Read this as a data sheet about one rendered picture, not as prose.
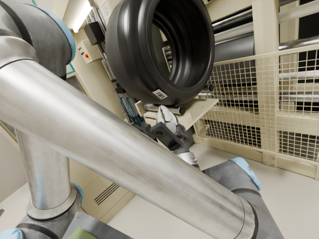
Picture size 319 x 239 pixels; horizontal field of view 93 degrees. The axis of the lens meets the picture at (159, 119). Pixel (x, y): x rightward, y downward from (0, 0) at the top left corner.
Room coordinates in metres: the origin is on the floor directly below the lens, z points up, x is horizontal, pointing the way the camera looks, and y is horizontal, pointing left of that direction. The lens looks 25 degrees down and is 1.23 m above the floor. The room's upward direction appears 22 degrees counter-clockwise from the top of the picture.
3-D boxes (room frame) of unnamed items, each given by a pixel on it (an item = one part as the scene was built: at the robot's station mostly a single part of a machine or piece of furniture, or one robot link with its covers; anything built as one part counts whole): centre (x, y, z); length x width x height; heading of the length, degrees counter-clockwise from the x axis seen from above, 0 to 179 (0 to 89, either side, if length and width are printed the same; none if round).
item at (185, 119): (0.86, -0.03, 0.83); 0.36 x 0.09 x 0.06; 33
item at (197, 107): (0.93, -0.15, 0.80); 0.37 x 0.36 x 0.02; 123
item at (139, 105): (1.08, -0.06, 0.90); 0.40 x 0.03 x 0.10; 123
